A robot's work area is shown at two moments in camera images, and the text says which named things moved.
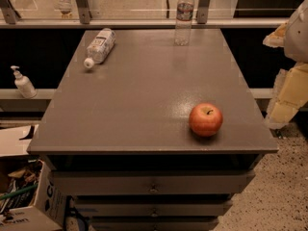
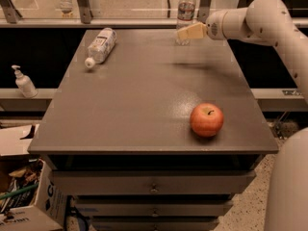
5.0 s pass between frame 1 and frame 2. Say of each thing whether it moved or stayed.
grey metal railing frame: stayed
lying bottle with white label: stayed
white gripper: moved
